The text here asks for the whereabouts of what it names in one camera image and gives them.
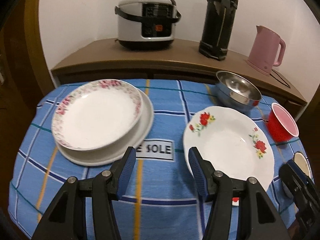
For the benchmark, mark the white plate red flowers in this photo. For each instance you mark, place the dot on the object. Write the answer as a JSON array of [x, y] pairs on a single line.
[[232, 142]]

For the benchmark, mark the pink electric kettle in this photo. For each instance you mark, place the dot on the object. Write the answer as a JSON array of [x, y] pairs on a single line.
[[267, 51]]

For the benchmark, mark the white plate pink floral rim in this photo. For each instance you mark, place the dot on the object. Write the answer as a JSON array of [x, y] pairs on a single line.
[[96, 114]]

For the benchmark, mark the brown wooden sideboard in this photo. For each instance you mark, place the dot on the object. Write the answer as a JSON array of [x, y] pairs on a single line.
[[182, 61]]

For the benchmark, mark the red pink plastic bowl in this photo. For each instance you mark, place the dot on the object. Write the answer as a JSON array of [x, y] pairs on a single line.
[[281, 125]]

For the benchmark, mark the stainless steel bowl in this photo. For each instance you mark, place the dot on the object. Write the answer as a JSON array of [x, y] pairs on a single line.
[[236, 92]]

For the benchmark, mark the white enamel bowl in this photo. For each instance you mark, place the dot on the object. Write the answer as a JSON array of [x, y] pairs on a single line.
[[303, 164]]

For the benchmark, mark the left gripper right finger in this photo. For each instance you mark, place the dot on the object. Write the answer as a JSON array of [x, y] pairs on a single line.
[[257, 218]]

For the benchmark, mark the white black rice cooker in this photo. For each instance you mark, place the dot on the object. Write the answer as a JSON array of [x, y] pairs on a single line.
[[146, 24]]

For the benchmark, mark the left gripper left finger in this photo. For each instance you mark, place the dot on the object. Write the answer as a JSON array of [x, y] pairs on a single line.
[[65, 217]]

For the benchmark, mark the black tall thermos flask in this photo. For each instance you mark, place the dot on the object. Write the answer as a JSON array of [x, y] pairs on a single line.
[[217, 29]]

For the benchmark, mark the plain white flat plate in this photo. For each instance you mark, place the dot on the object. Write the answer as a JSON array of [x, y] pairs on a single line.
[[115, 151]]

